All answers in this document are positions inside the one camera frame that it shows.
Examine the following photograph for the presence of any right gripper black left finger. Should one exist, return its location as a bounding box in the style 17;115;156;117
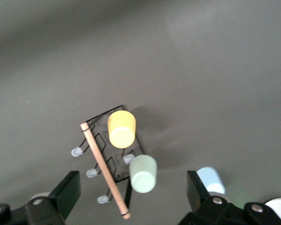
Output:
0;170;81;225

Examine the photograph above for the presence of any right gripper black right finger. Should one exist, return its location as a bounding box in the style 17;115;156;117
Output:
177;170;281;225

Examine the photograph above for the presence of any black wire cup holder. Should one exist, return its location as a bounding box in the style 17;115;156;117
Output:
71;105;146;220

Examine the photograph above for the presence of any green plastic cup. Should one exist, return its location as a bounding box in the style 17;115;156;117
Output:
128;154;158;194

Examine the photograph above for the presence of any yellow plastic cup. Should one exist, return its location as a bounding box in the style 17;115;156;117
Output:
107;110;136;149

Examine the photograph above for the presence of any blue plastic cup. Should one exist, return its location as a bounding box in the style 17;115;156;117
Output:
196;166;226;195

